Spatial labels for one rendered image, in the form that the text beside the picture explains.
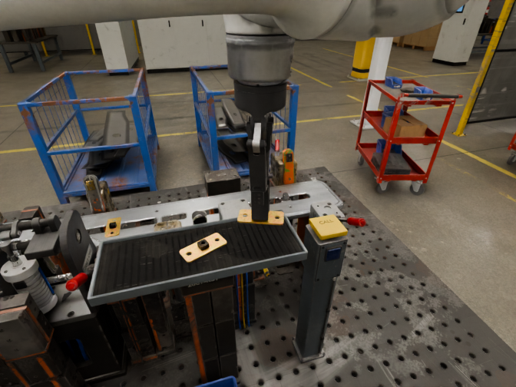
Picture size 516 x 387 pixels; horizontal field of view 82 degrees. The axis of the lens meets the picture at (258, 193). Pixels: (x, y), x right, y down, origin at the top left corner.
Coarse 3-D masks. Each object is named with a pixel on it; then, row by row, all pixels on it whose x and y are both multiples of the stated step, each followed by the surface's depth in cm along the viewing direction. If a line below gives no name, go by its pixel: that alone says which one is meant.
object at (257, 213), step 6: (252, 192) 50; (264, 192) 50; (252, 198) 51; (264, 198) 51; (252, 204) 52; (264, 204) 51; (252, 210) 52; (258, 210) 52; (264, 210) 52; (252, 216) 53; (258, 216) 53; (264, 216) 53
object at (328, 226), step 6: (324, 216) 64; (330, 216) 64; (312, 222) 62; (318, 222) 62; (324, 222) 62; (330, 222) 62; (336, 222) 62; (318, 228) 61; (324, 228) 61; (330, 228) 61; (336, 228) 61; (342, 228) 61; (318, 234) 60; (324, 234) 59; (330, 234) 59; (336, 234) 60; (342, 234) 60
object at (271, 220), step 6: (240, 210) 56; (246, 210) 56; (240, 216) 55; (270, 216) 55; (276, 216) 55; (282, 216) 55; (240, 222) 54; (246, 222) 54; (252, 222) 53; (258, 222) 53; (264, 222) 53; (270, 222) 53; (276, 222) 53; (282, 222) 53
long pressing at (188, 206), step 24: (240, 192) 102; (288, 192) 102; (312, 192) 102; (96, 216) 90; (120, 216) 90; (144, 216) 90; (168, 216) 91; (216, 216) 90; (288, 216) 90; (96, 240) 81
